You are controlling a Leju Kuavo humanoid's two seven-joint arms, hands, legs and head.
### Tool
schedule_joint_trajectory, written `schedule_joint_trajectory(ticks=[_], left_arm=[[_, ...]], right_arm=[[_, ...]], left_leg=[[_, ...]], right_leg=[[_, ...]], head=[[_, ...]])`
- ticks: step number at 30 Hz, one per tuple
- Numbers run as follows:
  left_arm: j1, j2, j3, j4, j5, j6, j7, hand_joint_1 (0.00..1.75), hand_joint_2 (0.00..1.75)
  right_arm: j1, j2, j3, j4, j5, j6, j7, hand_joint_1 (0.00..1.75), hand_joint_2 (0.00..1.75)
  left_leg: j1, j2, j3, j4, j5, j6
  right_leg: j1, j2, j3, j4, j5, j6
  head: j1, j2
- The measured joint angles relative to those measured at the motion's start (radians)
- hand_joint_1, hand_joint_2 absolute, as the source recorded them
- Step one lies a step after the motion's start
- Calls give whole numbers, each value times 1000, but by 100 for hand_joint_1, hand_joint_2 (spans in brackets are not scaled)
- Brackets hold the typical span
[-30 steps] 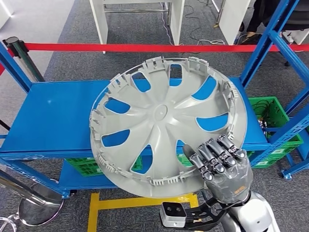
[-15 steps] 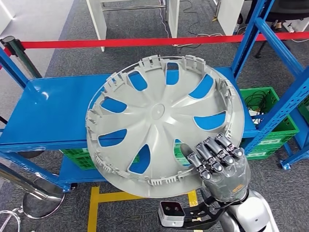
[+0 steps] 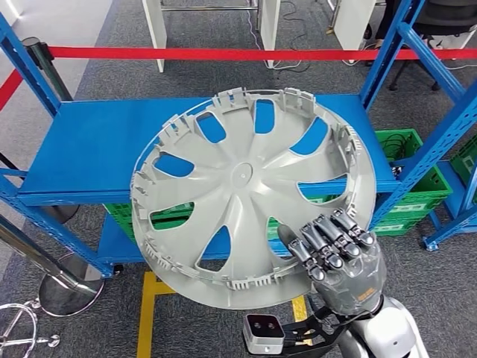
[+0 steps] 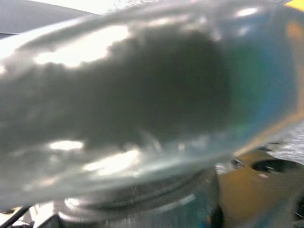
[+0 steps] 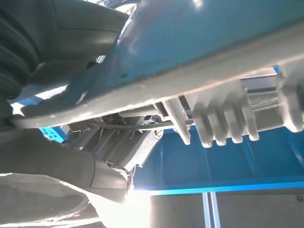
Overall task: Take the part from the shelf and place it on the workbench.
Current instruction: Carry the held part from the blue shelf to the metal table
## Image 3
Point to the white desk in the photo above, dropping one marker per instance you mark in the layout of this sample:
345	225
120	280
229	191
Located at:
354	22
270	22

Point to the red barrier belt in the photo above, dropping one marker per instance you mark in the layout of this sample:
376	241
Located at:
9	91
186	53

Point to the chrome stanchion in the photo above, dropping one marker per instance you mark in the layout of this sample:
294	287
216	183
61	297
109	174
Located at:
48	71
71	291

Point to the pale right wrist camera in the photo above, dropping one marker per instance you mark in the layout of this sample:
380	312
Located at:
263	333

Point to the black seat chrome stool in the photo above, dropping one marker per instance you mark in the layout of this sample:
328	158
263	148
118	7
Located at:
22	341

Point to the black office chair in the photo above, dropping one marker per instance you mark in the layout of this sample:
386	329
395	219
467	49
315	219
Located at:
447	15

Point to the person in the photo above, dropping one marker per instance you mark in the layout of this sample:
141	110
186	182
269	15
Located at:
386	19

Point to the blue metal shelf rack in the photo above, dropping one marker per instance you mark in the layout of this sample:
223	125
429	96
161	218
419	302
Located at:
93	148
447	232

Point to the grey plastic wheel cover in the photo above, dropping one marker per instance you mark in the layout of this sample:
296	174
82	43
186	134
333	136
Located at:
242	197

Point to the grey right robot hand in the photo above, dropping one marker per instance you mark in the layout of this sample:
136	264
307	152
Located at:
354	281

